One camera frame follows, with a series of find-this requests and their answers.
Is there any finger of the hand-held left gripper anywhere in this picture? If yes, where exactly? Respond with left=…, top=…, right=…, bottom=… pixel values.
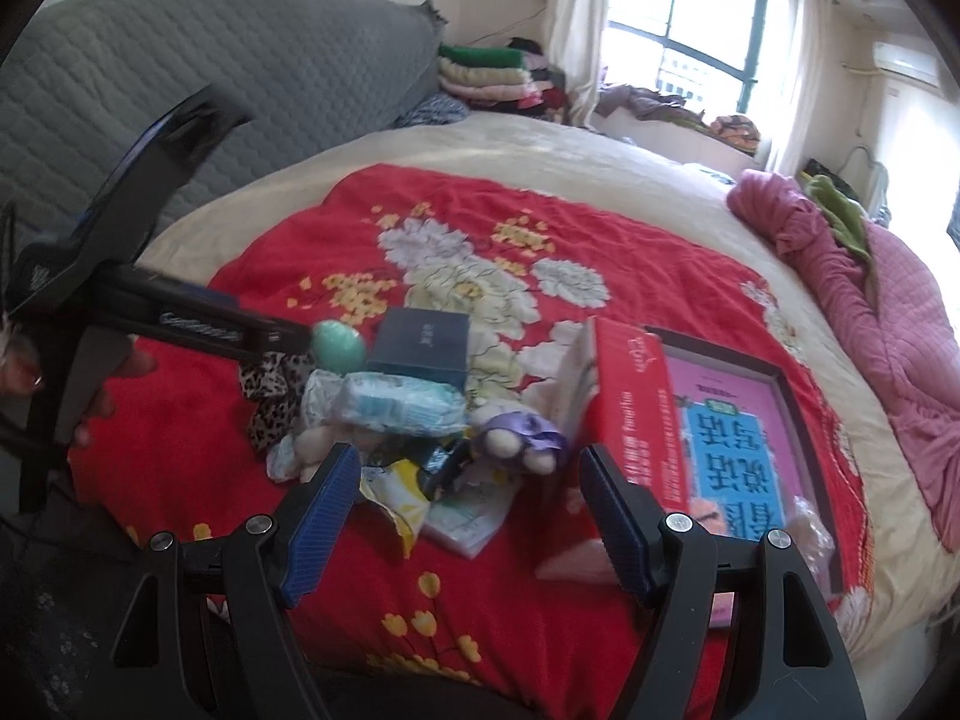
left=124, top=298, right=316, bottom=362
left=131, top=266, right=242, bottom=314

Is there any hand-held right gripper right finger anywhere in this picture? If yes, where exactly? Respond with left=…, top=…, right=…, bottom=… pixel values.
left=580, top=442, right=875, bottom=720

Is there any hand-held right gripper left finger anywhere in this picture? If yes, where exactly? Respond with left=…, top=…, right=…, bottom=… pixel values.
left=82, top=442, right=365, bottom=720

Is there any leopard print scrunchie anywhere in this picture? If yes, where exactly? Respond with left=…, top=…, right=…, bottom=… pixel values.
left=240, top=352, right=316, bottom=455

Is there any green egg-shaped makeup sponge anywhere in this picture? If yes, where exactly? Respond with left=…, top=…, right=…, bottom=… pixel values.
left=311, top=320, right=368, bottom=374

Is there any plush toy with purple bow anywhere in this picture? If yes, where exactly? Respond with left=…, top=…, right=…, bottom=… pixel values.
left=472, top=401, right=565, bottom=477

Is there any dark blue box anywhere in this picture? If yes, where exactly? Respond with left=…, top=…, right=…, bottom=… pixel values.
left=366, top=307, right=472, bottom=391

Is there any dark shallow tray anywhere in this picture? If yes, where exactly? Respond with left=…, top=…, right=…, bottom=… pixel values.
left=641, top=324, right=841, bottom=631

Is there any person's left hand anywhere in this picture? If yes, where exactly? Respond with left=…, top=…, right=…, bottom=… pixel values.
left=71, top=349, right=160, bottom=451

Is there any yellow packet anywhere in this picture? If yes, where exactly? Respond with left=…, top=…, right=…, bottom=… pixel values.
left=358, top=461, right=432, bottom=560

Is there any small cream plush toy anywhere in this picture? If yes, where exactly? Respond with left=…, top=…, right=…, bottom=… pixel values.
left=268, top=427, right=340, bottom=482

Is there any red tissue box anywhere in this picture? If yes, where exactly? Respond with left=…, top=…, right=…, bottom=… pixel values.
left=559, top=315, right=695, bottom=563

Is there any black foil packet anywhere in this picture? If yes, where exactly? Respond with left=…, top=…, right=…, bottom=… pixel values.
left=409, top=439, right=481, bottom=500

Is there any clear plastic tissue pack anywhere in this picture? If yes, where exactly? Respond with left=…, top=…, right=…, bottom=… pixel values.
left=304, top=369, right=467, bottom=436

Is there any red floral blanket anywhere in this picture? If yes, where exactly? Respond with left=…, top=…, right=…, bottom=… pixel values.
left=67, top=161, right=875, bottom=698

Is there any grey quilted headboard cover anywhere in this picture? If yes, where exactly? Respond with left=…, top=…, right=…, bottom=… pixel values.
left=0, top=0, right=443, bottom=256

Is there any clear plastic bag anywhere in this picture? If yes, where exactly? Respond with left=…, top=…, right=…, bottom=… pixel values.
left=780, top=499, right=837, bottom=578

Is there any dark patterned pillow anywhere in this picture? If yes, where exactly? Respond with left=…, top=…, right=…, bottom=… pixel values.
left=394, top=94, right=470, bottom=128

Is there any pink quilt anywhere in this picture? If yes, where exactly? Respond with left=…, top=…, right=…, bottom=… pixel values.
left=724, top=169, right=960, bottom=533

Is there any stack of folded clothes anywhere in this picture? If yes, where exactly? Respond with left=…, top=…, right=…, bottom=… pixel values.
left=436, top=37, right=571, bottom=121

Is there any green blanket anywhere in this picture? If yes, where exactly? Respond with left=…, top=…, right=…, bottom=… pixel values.
left=799, top=174, right=875, bottom=263

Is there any orange patterned blanket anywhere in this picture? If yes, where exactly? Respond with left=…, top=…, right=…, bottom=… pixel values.
left=709, top=114, right=762, bottom=155

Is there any grey clothes pile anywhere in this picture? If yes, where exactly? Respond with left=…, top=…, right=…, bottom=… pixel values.
left=596, top=82, right=710, bottom=128

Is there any white curtain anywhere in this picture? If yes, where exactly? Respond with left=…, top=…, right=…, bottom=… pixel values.
left=544, top=0, right=620, bottom=128
left=765, top=0, right=833, bottom=177

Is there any window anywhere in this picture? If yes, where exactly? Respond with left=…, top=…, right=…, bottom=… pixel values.
left=600, top=0, right=773, bottom=117

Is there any white air conditioner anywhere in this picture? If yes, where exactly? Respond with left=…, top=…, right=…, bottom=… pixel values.
left=870, top=41, right=942, bottom=87

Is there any white curved metal frame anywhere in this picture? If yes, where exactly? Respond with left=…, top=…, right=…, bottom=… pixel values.
left=832, top=142, right=893, bottom=226

